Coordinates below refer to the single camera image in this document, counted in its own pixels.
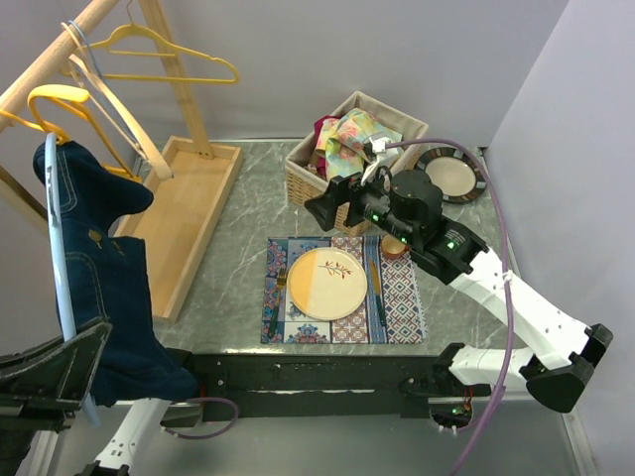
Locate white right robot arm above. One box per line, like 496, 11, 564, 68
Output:
305, 170, 613, 414

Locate blue wire hanger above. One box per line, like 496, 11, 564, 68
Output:
61, 21, 146, 159

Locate wooden clothes rack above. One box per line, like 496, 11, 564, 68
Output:
1, 1, 242, 321

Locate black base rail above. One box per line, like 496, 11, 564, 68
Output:
170, 349, 491, 421

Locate orange cup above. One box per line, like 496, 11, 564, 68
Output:
380, 235, 409, 260

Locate light blue wide hanger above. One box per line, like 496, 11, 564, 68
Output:
43, 132, 100, 428

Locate orange plastic hanger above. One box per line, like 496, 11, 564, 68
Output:
0, 83, 143, 180

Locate dark denim skirt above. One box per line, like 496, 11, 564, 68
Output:
57, 141, 198, 407

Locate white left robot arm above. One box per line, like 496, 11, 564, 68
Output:
1, 318, 170, 475

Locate aluminium frame rail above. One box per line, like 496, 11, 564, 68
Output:
27, 396, 596, 476

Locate patterned placemat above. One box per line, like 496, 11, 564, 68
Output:
261, 236, 426, 344

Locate pastel floral skirt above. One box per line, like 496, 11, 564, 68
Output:
324, 108, 403, 181

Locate striped rim dark plate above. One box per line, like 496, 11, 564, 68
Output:
417, 146, 487, 204

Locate magenta pleated skirt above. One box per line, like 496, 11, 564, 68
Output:
311, 115, 341, 179

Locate gold fork green handle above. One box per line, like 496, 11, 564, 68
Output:
268, 268, 288, 339

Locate cream wooden hanger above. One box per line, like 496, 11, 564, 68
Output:
64, 38, 174, 180

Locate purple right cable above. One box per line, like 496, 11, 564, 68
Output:
386, 138, 515, 476

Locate yellow plastic hanger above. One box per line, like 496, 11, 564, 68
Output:
89, 23, 240, 84

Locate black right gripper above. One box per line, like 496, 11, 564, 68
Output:
304, 160, 418, 248

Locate yellow cream dinner plate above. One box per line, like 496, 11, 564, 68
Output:
287, 247, 368, 321

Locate gold knife green handle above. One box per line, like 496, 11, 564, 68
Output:
370, 260, 387, 328

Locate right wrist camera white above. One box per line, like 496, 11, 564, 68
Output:
361, 133, 401, 185

